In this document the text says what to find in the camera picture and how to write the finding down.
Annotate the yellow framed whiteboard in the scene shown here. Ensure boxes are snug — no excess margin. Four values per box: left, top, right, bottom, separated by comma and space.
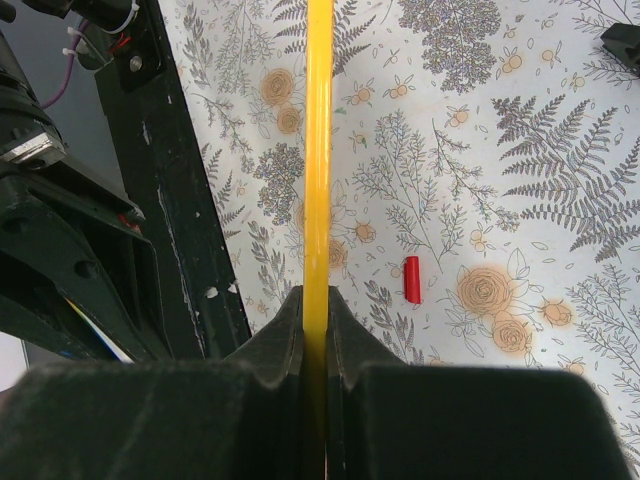
301, 0, 334, 479

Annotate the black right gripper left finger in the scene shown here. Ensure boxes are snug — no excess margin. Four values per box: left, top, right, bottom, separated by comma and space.
1, 288, 303, 479

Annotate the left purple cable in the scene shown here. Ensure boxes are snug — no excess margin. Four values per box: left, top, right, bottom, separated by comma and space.
39, 19, 91, 110

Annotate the red marker cap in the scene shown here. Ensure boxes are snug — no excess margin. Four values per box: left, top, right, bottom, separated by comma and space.
403, 256, 422, 304

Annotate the white red marker pen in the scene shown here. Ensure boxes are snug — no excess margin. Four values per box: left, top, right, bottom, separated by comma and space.
66, 299, 133, 363

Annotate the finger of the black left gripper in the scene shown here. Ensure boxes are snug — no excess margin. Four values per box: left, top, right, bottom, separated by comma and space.
1, 169, 173, 361
1, 296, 105, 360

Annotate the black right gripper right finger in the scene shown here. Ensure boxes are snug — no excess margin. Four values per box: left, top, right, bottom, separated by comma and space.
327, 290, 628, 479

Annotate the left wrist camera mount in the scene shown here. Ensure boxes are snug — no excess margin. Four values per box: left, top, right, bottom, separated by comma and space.
1, 131, 67, 170

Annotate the floral table mat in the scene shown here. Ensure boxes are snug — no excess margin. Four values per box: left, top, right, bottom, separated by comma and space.
161, 1, 639, 468

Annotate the wire whiteboard stand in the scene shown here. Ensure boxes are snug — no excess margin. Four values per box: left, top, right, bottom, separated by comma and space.
600, 23, 640, 75

